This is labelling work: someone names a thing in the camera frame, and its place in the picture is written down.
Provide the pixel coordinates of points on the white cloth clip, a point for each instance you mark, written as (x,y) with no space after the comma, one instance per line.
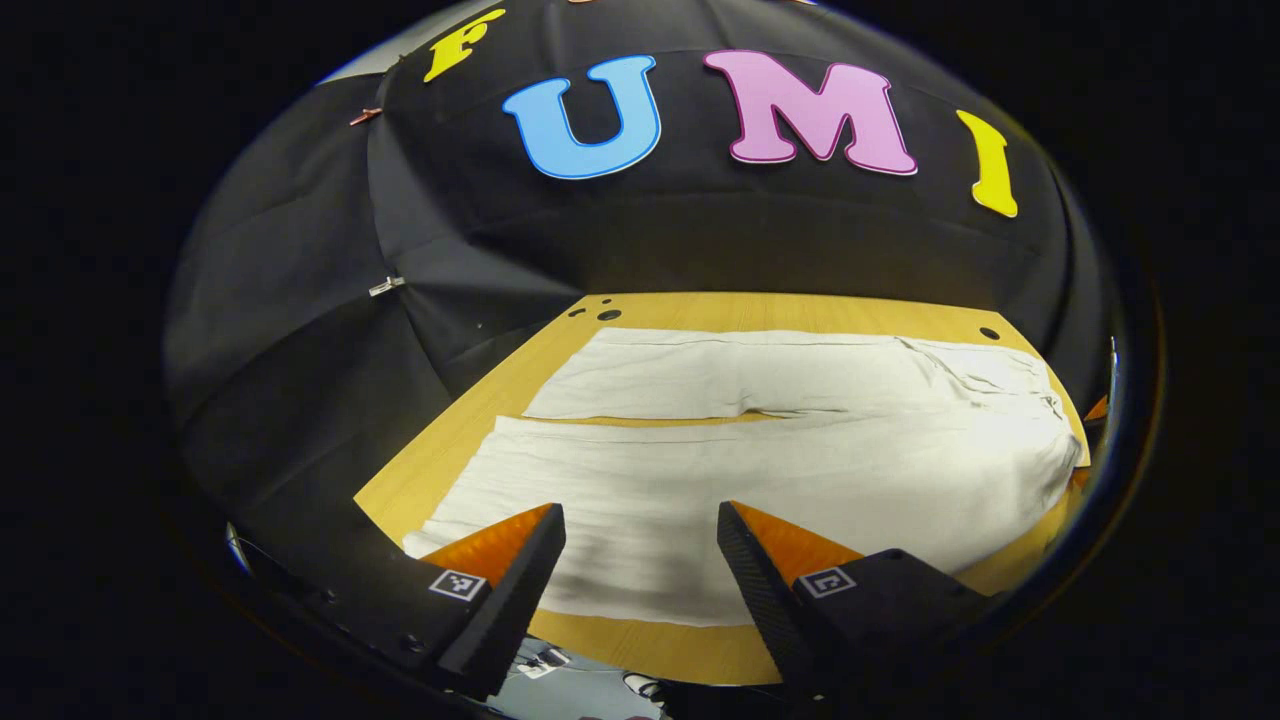
(385,286)

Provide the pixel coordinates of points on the small white black object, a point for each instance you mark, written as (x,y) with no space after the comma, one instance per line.
(545,661)

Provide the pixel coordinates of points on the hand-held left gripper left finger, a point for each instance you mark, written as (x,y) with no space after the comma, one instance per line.
(515,600)

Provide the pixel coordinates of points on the white jeans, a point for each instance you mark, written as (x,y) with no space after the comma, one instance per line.
(750,470)

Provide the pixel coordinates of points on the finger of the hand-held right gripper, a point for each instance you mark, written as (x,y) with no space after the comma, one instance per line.
(1098,409)

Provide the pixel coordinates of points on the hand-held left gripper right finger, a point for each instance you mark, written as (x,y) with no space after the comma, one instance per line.
(760,600)

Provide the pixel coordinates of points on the copper cloth clip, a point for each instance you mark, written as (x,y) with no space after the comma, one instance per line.
(365,116)

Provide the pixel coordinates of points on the white black shoe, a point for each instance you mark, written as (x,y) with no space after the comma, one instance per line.
(645,687)

